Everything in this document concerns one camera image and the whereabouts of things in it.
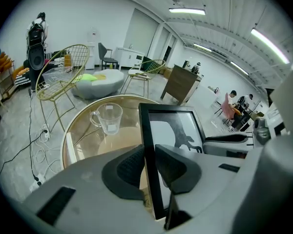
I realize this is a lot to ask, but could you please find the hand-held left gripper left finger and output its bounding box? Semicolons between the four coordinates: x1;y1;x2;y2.
23;144;167;234

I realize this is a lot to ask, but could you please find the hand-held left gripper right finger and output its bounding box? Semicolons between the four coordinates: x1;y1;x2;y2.
154;144;247;234

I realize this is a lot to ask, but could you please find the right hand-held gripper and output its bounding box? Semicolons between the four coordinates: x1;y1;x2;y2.
202;57;293;234

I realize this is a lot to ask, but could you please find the black picture frame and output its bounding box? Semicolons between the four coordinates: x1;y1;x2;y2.
138;103;206;230

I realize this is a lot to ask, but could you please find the pink chair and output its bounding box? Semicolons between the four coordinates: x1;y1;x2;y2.
214;92;235;125

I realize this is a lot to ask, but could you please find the white power strip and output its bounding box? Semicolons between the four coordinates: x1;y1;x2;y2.
30;173;47;193
40;124;51;141

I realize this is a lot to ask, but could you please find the round glass side table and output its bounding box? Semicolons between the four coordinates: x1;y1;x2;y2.
60;95;162;171

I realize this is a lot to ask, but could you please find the wooden desk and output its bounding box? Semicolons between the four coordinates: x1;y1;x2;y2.
160;63;202;106

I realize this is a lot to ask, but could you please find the clear glass mug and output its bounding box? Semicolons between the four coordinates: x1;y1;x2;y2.
89;102;124;136

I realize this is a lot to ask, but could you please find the ceiling tube light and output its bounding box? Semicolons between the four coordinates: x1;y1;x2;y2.
230;60;250;76
168;7;207;16
250;28;291;65
193;42;212;53

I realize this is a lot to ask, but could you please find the grey floor pouf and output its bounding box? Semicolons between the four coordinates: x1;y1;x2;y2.
71;69;125;100

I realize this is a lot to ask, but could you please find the clear plastic box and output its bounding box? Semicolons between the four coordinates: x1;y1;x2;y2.
42;65;85;85

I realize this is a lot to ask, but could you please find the white low cabinet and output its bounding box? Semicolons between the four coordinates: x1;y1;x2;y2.
115;46;146;71

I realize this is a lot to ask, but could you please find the striped sofa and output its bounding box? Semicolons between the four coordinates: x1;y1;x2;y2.
14;50;65;89

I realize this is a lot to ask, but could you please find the grey dining chair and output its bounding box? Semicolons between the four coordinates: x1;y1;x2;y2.
98;42;119;71

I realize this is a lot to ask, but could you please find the white water dispenser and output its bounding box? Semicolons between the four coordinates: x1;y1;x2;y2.
84;26;99;70

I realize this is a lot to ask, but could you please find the shelf with orange cushions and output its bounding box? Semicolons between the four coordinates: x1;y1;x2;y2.
0;48;16;100

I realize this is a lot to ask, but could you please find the white floor cable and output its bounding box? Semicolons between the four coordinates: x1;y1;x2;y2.
33;130;62;177

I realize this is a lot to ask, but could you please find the black floor cable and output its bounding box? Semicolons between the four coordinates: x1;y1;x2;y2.
0;88;43;187

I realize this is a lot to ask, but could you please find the small gold wire chair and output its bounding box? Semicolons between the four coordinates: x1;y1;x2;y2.
119;59;167;98

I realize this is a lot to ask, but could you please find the large gold wire chair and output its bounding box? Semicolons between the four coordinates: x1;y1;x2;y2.
35;44;91;134

